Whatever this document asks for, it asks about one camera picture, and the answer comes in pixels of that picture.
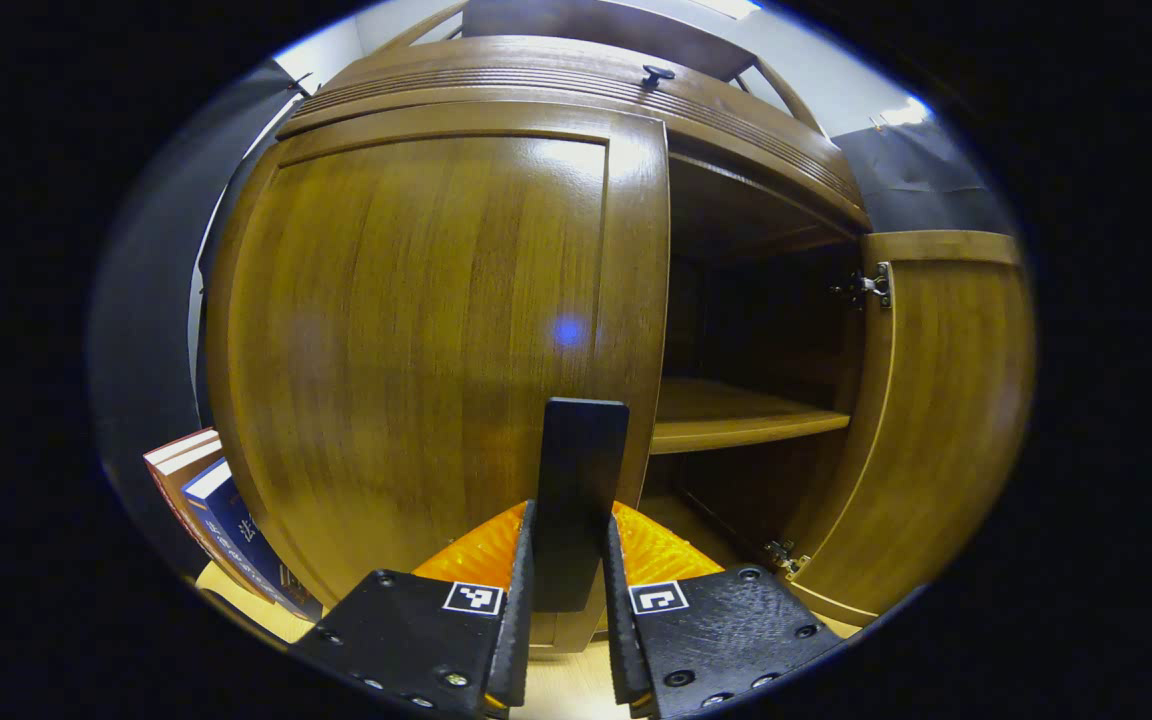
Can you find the black drawer knob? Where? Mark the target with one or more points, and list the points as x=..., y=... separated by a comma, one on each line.
x=656, y=74

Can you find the red and white book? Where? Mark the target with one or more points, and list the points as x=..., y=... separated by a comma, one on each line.
x=176, y=460

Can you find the black backdrop cloth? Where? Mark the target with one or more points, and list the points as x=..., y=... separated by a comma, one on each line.
x=141, y=350

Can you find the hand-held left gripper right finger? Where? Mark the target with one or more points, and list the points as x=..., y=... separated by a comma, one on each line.
x=716, y=635

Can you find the wooden shoe cabinet door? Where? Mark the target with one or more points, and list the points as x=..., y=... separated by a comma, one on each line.
x=946, y=420
x=416, y=330

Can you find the wooden inner shelf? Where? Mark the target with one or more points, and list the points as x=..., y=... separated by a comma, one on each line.
x=736, y=415

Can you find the metal door hinge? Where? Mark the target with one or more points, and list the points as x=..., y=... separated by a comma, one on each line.
x=784, y=556
x=874, y=285

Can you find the wooden double-door shoe cabinet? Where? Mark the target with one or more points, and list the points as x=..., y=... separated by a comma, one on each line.
x=736, y=180

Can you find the small ceiling light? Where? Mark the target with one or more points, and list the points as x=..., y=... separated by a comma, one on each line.
x=906, y=111

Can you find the blue book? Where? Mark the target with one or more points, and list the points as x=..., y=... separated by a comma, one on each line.
x=236, y=530

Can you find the large ceiling light panel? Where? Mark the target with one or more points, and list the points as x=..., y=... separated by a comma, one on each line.
x=731, y=5

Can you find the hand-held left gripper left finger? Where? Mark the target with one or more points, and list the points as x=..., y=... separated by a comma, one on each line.
x=416, y=635

